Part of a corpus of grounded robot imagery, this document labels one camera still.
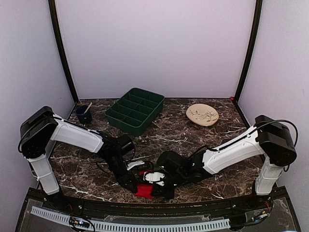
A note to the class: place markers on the red sock plain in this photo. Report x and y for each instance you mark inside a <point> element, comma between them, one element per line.
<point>144,190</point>

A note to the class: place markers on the small circuit board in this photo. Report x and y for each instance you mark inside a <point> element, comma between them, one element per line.
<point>260,216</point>
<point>78,222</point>

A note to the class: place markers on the right black frame post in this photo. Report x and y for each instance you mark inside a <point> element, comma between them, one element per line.
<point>250,48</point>

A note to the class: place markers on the black frame post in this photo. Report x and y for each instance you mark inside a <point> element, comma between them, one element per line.
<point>61,49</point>
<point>250,48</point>

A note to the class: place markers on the small circuit board right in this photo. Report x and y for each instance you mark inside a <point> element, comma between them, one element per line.
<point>260,216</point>

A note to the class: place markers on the left black frame post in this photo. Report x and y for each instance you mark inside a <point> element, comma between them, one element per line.
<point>61,49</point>

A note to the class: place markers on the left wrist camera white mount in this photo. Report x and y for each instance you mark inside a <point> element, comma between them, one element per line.
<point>134,164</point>

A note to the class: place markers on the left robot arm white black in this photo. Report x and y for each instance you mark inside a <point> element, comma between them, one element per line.
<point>45,126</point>

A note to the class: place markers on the dark blue cup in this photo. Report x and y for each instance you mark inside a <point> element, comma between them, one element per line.
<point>84,114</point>

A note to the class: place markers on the grey slotted cable duct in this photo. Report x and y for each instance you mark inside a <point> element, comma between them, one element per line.
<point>98,225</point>

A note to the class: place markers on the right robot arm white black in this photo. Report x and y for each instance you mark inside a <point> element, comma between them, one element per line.
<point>268,137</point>

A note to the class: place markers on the green compartment tray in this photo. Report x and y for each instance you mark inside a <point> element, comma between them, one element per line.
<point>134,112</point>

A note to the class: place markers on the black front rail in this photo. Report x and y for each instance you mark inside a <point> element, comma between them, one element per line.
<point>114,202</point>

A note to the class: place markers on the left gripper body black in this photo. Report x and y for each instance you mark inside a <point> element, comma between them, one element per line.
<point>117,172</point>

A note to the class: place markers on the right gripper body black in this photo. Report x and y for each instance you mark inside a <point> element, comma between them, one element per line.
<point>179,177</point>

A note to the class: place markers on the small circuit board left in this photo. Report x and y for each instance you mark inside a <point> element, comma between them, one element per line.
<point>78,222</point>

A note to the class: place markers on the beige patterned plate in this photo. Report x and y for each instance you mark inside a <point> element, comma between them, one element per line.
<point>202,114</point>

